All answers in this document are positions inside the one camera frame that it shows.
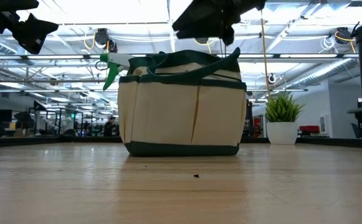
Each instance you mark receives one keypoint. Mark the green plant in white pot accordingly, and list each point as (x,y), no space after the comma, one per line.
(282,132)

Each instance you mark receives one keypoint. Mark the red box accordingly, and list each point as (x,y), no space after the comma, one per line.
(309,129)

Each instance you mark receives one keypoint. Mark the cream and green gardening bag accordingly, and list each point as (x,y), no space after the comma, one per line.
(183,118)

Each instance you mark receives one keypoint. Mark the black cabinet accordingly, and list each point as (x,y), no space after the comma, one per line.
(249,124)

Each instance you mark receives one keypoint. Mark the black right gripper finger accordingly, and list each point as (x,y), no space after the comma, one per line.
(205,34)
(205,15)

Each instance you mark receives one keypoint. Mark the person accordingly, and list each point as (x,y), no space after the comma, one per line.
(109,127)

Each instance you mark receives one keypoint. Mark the black monitor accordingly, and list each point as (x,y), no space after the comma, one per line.
(0,115)

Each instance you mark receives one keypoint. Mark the silver ventilation duct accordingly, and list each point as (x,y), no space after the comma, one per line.
(321,74)

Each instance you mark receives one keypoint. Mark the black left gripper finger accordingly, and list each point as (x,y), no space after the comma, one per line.
(34,34)

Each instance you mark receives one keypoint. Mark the black table edge rail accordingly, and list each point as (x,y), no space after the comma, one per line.
(12,141)

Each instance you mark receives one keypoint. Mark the white spray bottle green trigger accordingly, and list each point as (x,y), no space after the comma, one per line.
(120,59)

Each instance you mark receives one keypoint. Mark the black lamp shade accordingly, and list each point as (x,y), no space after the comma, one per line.
(23,117)

